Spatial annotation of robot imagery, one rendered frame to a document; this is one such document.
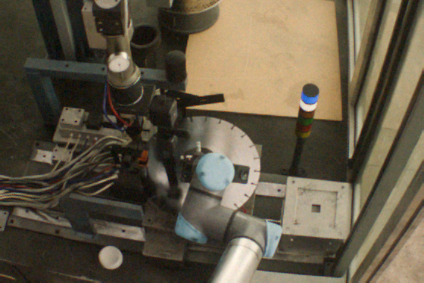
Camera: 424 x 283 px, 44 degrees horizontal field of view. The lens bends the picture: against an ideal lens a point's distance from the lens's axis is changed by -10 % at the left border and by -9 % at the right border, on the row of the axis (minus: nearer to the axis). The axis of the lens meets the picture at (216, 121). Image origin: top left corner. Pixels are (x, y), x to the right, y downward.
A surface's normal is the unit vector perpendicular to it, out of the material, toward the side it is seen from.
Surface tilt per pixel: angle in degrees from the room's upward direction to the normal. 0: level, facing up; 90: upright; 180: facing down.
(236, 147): 0
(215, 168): 32
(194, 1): 90
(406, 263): 0
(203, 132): 0
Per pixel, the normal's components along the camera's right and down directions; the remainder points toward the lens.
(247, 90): 0.00, -0.58
